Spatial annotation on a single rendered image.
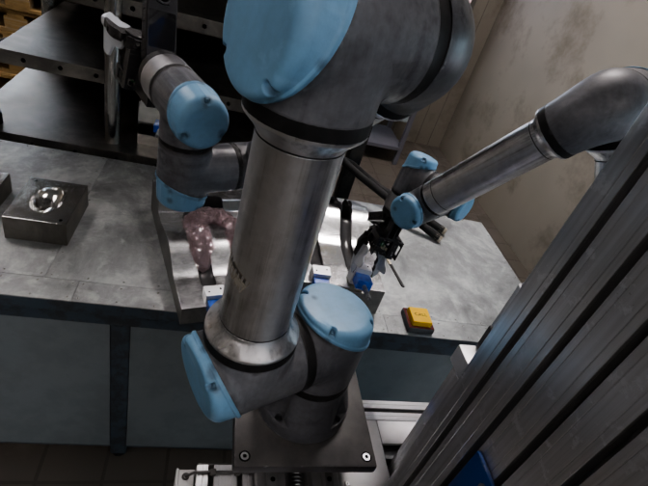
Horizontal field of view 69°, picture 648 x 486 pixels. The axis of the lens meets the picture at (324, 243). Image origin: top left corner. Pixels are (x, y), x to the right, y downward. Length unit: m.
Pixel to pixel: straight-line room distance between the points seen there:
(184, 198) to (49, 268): 0.71
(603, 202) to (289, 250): 0.28
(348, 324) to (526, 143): 0.44
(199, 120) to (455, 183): 0.51
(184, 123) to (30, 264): 0.84
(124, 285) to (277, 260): 0.88
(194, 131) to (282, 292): 0.26
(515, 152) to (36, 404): 1.49
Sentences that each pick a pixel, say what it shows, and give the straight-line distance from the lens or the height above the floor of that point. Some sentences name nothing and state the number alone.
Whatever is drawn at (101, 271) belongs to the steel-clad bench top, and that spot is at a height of 0.80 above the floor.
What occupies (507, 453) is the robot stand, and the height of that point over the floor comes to 1.32.
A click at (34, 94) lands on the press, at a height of 0.78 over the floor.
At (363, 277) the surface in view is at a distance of 1.27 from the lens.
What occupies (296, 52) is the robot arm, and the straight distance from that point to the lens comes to 0.33.
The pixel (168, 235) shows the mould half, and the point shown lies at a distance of 1.32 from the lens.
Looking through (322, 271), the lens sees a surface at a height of 0.92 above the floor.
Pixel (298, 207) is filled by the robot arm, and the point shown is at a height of 1.48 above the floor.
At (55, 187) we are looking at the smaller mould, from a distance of 1.54.
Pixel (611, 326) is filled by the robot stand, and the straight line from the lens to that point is 0.45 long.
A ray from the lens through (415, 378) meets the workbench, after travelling 1.65.
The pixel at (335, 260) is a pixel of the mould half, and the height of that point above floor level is 0.89.
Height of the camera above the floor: 1.70
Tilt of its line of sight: 35 degrees down
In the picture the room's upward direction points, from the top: 18 degrees clockwise
